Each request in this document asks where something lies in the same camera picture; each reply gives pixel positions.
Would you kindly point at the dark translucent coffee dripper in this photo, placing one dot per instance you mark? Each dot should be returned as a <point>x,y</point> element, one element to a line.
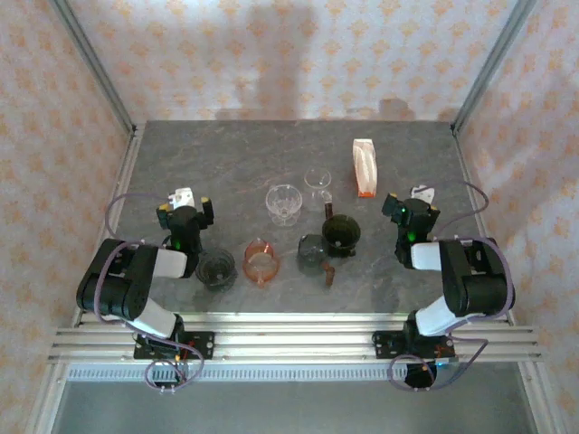
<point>341,230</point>
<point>217,269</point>

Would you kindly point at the orange glass coffee server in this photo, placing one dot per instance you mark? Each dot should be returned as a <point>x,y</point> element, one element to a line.
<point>261,267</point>

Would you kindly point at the clear ribbed coffee dripper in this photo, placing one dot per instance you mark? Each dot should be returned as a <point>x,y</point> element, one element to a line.
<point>283,199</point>

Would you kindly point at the dark glass coffee server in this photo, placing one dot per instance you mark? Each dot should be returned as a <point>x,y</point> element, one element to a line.
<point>310,255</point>

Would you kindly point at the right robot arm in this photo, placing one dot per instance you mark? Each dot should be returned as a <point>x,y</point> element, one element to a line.
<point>475,289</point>

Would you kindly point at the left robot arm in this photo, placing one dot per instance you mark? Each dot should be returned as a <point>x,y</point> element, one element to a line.
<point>117,289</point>

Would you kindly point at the coffee filter pack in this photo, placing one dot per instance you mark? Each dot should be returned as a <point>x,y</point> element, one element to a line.
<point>365,167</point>

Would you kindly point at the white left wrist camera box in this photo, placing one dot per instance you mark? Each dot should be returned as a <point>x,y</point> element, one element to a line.
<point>182,197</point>

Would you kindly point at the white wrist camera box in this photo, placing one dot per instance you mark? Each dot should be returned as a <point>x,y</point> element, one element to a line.
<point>423,192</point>
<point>182,197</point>

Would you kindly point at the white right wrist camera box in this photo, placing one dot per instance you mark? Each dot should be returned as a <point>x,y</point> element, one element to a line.
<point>423,192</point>

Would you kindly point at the aluminium table edge rail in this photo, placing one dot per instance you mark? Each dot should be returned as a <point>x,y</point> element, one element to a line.
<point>464,158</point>
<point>120,181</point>

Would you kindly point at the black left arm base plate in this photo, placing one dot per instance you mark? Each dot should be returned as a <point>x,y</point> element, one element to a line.
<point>203,346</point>

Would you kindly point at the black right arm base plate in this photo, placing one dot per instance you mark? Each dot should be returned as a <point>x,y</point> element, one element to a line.
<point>384,346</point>

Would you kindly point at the wide aluminium mounting rail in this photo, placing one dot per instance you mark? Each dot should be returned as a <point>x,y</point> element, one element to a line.
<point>294,339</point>

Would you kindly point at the aluminium frame post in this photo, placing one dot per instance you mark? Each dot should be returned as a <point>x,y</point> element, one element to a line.
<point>538,407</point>
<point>45,407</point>
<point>495,63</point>
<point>94,63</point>

